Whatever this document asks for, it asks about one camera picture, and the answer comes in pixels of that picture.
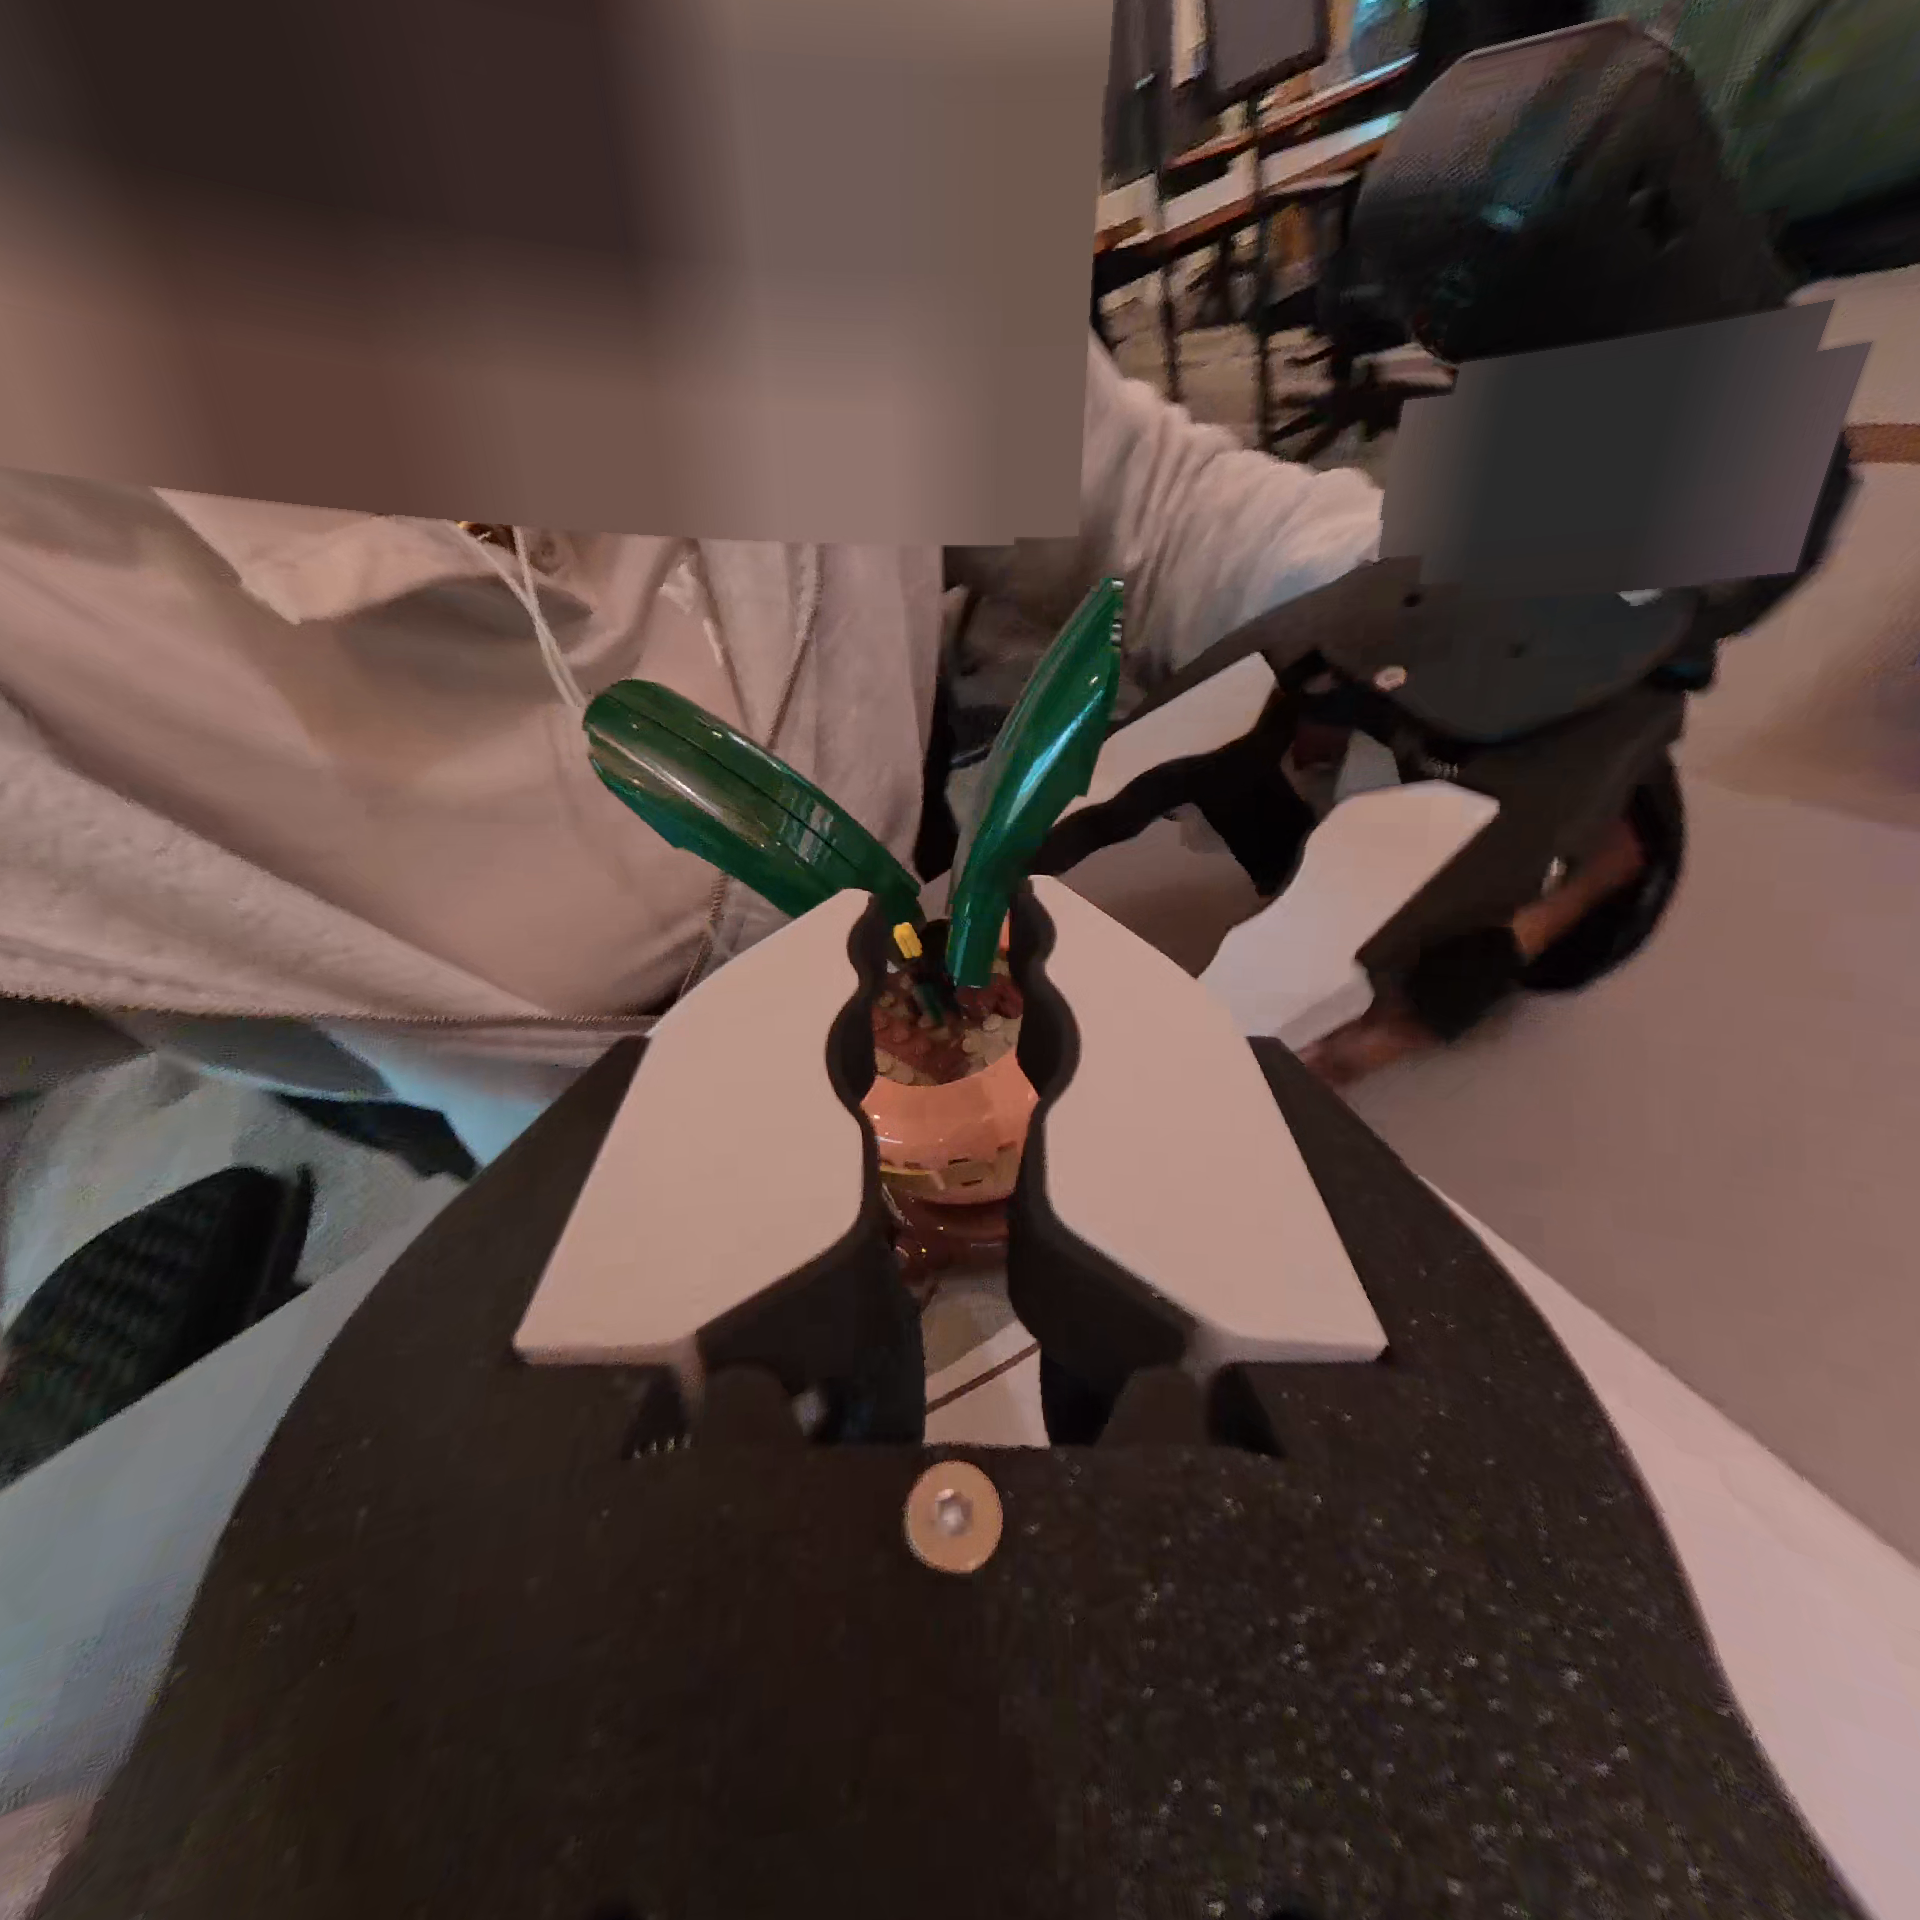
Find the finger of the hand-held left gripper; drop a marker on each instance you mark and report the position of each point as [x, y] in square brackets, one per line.
[1350, 886]
[1184, 714]

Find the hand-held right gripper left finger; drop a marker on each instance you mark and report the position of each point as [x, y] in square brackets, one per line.
[705, 1170]

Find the grey desk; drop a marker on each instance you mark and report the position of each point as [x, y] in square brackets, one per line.
[1652, 1125]

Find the building instruction booklet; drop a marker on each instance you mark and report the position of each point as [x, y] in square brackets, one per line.
[1635, 1441]

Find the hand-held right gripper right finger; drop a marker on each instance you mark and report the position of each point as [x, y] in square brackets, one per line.
[1200, 1170]

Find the brown-topped office desk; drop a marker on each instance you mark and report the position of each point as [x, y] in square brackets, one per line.
[1276, 142]

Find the person's left hand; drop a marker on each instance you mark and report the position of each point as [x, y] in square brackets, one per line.
[1576, 897]

